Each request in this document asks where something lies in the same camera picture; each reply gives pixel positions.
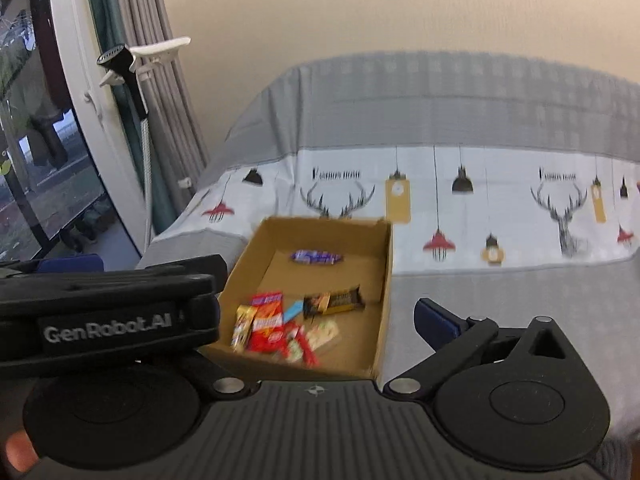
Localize light blue snack packet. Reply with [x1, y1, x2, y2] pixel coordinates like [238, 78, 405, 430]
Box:
[283, 300, 304, 324]

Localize garment steamer head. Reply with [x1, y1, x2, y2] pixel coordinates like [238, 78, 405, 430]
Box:
[96, 36, 191, 122]

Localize long red snack packet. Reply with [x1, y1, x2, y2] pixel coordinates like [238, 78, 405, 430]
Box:
[284, 321, 319, 367]

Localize person's hand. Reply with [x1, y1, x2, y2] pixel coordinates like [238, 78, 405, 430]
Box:
[3, 429, 39, 479]

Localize red orange snack packet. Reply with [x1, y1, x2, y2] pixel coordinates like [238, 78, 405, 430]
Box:
[247, 292, 285, 353]

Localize purple candy bar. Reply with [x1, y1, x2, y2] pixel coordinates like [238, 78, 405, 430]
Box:
[291, 249, 343, 266]

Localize brown cardboard box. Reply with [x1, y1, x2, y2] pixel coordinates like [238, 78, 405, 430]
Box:
[201, 217, 393, 380]

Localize black orange chocolate bar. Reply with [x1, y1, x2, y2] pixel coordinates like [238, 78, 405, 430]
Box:
[303, 287, 366, 318]

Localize grey printed sofa cover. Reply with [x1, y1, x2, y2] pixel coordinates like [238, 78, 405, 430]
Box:
[142, 52, 639, 437]

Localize white window frame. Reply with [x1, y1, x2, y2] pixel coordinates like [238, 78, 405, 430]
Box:
[50, 0, 145, 252]

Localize cream green snack packet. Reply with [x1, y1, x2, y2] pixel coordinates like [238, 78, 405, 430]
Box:
[304, 320, 341, 352]

